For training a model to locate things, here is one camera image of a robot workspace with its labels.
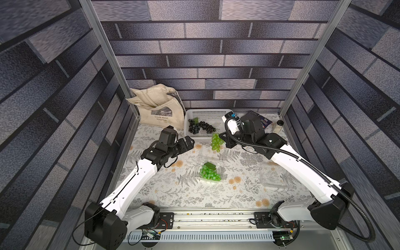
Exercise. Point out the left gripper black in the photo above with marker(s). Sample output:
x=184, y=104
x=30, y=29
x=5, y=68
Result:
x=185, y=148

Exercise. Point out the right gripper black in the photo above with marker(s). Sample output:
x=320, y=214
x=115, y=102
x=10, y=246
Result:
x=229, y=139

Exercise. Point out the green grape bunch front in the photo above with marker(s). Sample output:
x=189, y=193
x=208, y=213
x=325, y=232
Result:
x=216, y=143

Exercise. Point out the green grape bunch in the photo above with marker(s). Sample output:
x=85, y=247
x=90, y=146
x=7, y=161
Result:
x=208, y=171
x=216, y=143

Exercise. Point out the clear clamshell container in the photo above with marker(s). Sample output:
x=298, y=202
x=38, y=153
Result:
x=222, y=166

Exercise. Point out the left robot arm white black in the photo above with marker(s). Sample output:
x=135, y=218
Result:
x=128, y=193

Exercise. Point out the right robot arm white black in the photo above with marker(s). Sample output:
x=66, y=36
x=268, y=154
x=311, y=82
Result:
x=328, y=199

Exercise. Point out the black grape bunch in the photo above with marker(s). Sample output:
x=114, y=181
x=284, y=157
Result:
x=196, y=126

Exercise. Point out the white plastic basket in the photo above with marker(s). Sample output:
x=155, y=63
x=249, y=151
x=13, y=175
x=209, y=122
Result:
x=211, y=116

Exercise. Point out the dark blue snack bag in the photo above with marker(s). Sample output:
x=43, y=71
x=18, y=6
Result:
x=265, y=122

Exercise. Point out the beige canvas tote bag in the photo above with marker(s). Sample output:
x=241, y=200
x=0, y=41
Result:
x=159, y=106

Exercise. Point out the small black-capped bottle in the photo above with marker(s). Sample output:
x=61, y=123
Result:
x=278, y=126

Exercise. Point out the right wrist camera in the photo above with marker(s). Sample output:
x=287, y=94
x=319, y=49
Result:
x=233, y=124

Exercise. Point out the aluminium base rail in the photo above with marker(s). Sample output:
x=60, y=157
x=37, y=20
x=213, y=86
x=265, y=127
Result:
x=217, y=225

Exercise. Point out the left aluminium frame post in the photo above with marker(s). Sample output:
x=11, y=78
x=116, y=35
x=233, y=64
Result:
x=99, y=32

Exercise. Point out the aluminium frame post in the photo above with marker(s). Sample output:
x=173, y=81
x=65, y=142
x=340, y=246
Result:
x=99, y=32
x=322, y=41

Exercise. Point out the right aluminium frame post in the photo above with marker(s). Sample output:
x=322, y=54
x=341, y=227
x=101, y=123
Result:
x=322, y=41

